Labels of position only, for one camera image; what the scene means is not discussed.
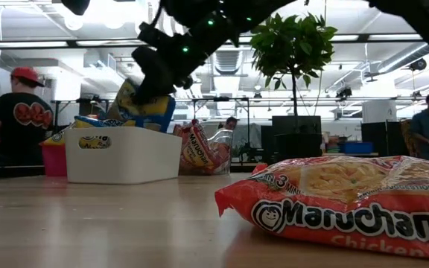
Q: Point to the black monitor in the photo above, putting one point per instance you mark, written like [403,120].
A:
[311,124]

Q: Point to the white plastic bin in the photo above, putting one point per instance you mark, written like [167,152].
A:
[125,164]

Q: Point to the black cabinet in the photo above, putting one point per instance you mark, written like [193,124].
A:
[382,136]

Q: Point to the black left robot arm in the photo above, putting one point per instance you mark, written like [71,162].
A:
[76,5]

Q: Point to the clear plastic bin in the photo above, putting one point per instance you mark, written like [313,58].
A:
[226,136]

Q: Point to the orange Maruchan noodle packet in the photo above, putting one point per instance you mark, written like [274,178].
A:
[348,223]
[55,139]

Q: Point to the silver ventilation duct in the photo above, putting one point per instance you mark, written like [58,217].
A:
[229,61]

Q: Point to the black ceiling lamp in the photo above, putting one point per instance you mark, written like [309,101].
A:
[418,64]
[344,92]

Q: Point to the blue storage bin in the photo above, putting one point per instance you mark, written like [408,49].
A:
[356,147]

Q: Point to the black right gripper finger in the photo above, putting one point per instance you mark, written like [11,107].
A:
[155,74]

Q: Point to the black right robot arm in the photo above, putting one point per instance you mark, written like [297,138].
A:
[237,15]

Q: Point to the green leafy plant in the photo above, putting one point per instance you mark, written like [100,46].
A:
[292,41]

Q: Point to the red plastic bin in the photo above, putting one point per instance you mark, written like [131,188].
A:
[54,162]

